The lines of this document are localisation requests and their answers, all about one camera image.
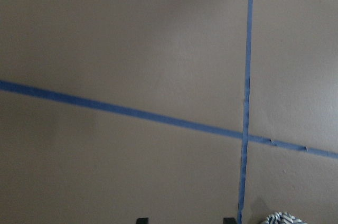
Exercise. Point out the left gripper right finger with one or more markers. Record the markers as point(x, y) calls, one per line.
point(228, 220)

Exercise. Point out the blue tape line lengthwise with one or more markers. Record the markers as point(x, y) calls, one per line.
point(121, 110)

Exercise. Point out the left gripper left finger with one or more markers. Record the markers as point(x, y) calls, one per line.
point(142, 220)

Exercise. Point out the striped polo shirt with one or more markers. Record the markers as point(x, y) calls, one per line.
point(282, 218)

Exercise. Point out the blue tape line crosswise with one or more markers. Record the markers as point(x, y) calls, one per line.
point(246, 111)

